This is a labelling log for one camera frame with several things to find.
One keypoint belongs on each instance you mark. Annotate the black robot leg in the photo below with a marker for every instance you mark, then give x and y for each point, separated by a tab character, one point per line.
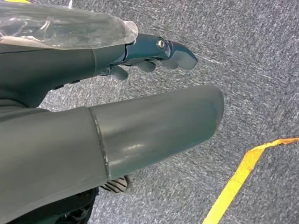
79	213

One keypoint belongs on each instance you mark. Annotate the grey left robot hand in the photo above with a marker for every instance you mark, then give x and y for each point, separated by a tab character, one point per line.
152	130

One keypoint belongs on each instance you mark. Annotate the clear plastic film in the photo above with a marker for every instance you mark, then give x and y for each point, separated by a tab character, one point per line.
69	28

